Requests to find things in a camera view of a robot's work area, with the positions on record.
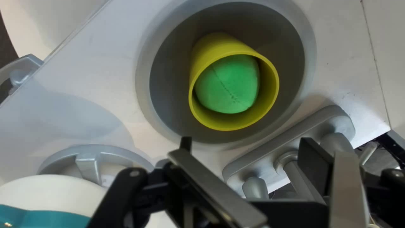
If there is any green ball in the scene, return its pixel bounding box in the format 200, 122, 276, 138
193, 53, 261, 115

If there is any grey toy faucet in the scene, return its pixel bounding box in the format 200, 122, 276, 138
222, 103, 357, 201

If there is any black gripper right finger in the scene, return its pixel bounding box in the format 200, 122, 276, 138
296, 135, 405, 228

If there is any yellow plastic cup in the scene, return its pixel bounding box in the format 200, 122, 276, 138
186, 31, 281, 132

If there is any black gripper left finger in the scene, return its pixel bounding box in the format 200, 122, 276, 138
86, 135, 271, 228

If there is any white bowl teal rim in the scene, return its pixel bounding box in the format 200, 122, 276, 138
0, 173, 110, 228

